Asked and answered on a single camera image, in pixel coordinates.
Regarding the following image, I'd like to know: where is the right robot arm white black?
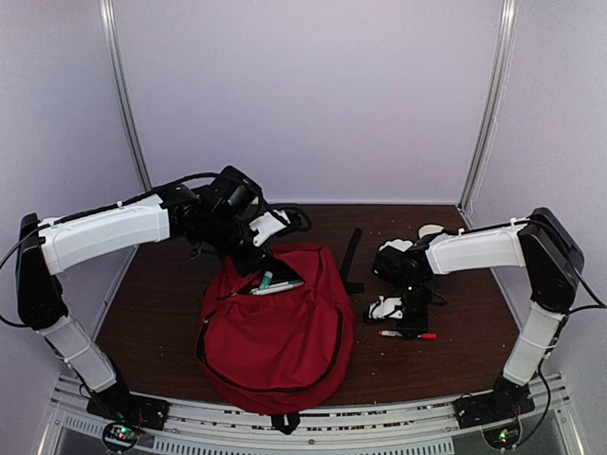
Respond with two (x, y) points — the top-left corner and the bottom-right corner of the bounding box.
(385, 208), (585, 419)

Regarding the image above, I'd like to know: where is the dark blue dotted bowl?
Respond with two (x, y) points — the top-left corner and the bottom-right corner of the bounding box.
(418, 224), (444, 239)

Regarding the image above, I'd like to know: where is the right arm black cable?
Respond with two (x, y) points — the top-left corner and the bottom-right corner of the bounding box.
(535, 227), (606, 428)

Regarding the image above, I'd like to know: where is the white scalloped bowl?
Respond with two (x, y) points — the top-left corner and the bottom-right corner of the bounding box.
(377, 239), (414, 257)

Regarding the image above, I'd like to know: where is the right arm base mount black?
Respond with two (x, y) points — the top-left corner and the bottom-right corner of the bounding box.
(453, 385), (535, 429)

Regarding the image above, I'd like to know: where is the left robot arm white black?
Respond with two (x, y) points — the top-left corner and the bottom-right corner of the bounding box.
(11, 176), (290, 421)

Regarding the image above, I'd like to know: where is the red backpack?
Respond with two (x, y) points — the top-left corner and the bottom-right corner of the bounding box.
(195, 228), (364, 435)

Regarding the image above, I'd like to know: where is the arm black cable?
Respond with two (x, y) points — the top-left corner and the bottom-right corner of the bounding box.
(0, 173), (314, 331)
(535, 227), (606, 428)

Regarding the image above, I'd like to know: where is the white black marker teal cap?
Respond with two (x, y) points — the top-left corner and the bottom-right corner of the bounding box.
(249, 288), (284, 296)

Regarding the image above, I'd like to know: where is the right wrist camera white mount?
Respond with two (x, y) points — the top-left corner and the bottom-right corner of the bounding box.
(363, 296), (404, 323)

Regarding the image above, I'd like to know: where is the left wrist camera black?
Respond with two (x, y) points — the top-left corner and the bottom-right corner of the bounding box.
(248, 209), (293, 247)

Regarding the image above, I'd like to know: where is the aluminium corner post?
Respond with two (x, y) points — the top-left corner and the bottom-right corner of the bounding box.
(458, 0), (519, 216)
(99, 0), (152, 191)

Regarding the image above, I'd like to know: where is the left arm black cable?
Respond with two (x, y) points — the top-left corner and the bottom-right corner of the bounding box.
(0, 173), (314, 331)

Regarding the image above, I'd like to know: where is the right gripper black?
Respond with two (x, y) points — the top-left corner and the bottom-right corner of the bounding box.
(396, 279), (432, 340)

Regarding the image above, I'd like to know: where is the aluminium front rail frame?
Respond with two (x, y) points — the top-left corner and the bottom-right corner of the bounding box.
(40, 373), (584, 455)

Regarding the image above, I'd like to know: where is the right aluminium corner post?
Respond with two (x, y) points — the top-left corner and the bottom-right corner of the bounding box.
(458, 0), (519, 216)

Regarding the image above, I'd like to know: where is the left aluminium corner post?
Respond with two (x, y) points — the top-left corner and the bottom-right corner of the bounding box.
(99, 0), (152, 191)

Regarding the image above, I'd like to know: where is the white pen pink cap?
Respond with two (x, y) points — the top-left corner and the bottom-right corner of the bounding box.
(267, 280), (304, 291)

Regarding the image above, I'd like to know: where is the white pen red cap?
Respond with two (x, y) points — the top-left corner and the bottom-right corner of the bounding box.
(378, 330), (437, 340)

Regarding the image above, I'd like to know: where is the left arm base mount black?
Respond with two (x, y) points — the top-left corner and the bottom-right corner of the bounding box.
(86, 375), (170, 430)

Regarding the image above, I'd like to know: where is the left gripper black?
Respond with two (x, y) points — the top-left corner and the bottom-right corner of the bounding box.
(203, 210), (276, 278)

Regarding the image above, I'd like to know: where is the white green glue stick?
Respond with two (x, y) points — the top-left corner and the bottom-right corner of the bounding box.
(259, 270), (273, 290)

